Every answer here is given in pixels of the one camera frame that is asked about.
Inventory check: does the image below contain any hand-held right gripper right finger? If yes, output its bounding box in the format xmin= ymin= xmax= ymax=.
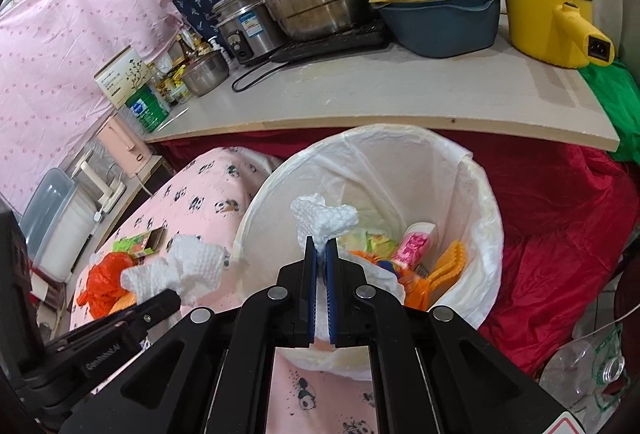
xmin=325 ymin=238 xmax=601 ymax=434

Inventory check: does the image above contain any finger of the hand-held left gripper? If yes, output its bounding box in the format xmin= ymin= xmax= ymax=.
xmin=46 ymin=287 xmax=182 ymax=361

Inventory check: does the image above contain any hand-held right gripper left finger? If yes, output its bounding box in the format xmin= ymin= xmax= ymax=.
xmin=60 ymin=237 xmax=318 ymax=434

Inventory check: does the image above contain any yellow-green plastic bag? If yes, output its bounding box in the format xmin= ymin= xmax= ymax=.
xmin=337 ymin=213 xmax=402 ymax=256

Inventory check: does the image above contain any pink floral paper cup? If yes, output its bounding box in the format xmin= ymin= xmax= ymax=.
xmin=389 ymin=221 xmax=437 ymax=271

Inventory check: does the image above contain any bin with white plastic liner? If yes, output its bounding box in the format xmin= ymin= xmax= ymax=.
xmin=232 ymin=123 xmax=505 ymax=383

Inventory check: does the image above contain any red-orange plastic bag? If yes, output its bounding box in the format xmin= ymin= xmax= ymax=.
xmin=75 ymin=251 xmax=137 ymax=318

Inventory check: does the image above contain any green and red small box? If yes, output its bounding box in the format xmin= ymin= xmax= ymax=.
xmin=113 ymin=227 xmax=167 ymax=258

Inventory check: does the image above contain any pink panda print tablecloth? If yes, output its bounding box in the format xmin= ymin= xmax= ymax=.
xmin=69 ymin=146 xmax=382 ymax=434

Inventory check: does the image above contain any clear lidded storage box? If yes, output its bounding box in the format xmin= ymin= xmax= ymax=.
xmin=19 ymin=166 xmax=102 ymax=283

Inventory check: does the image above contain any white electric kettle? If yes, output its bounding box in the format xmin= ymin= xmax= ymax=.
xmin=72 ymin=149 xmax=129 ymax=216

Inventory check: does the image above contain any pink electric kettle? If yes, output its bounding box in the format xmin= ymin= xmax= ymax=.
xmin=95 ymin=116 xmax=151 ymax=178

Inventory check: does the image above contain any green tin can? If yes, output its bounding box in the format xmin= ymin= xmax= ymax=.
xmin=124 ymin=84 xmax=172 ymax=134

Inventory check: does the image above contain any dark sauce bottle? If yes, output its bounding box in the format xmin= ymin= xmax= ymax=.
xmin=154 ymin=64 xmax=174 ymax=106

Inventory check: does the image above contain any yellow label jar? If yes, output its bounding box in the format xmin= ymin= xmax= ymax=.
xmin=168 ymin=66 xmax=194 ymax=103

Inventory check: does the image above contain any beige tea box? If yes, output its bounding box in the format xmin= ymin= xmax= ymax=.
xmin=93 ymin=45 xmax=154 ymax=110

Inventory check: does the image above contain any small steel pot with lid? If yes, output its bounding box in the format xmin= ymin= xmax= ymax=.
xmin=180 ymin=49 xmax=231 ymax=98

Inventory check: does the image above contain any red cloth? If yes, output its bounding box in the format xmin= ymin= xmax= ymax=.
xmin=149 ymin=128 xmax=640 ymax=376

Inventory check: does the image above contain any black induction cooker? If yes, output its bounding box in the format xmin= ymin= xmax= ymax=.
xmin=269 ymin=21 xmax=391 ymax=64

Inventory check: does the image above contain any white pump bottle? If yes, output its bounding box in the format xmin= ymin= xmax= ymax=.
xmin=209 ymin=36 xmax=232 ymax=64

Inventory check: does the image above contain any clear empty plastic bottle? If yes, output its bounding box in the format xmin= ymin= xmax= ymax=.
xmin=539 ymin=323 xmax=627 ymax=421

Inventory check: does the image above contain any steel rice cooker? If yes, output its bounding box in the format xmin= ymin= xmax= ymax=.
xmin=209 ymin=0 xmax=289 ymax=66

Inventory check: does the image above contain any pink dotted cloth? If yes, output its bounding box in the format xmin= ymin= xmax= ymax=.
xmin=0 ymin=0 xmax=192 ymax=216

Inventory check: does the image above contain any stack of blue yellow basins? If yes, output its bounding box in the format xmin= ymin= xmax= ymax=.
xmin=360 ymin=0 xmax=505 ymax=59

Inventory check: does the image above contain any yellow electric pot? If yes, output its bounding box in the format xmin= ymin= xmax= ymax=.
xmin=497 ymin=0 xmax=616 ymax=70

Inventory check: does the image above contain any green cloth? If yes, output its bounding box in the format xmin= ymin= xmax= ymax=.
xmin=579 ymin=58 xmax=640 ymax=166

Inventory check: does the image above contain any black power cable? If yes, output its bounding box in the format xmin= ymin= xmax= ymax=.
xmin=230 ymin=58 xmax=282 ymax=93

